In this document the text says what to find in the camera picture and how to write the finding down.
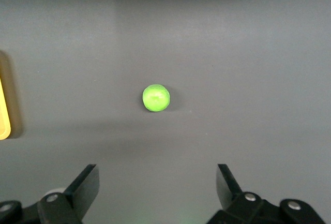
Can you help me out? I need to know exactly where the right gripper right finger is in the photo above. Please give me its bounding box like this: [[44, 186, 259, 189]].
[[206, 163, 325, 224]]

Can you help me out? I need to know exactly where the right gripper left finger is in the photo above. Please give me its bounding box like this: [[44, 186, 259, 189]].
[[0, 163, 100, 224]]

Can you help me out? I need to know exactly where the green toy apple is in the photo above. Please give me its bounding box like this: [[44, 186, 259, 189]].
[[142, 84, 171, 112]]

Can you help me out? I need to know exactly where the yellow plastic tray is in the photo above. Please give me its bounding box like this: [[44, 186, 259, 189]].
[[0, 50, 23, 141]]

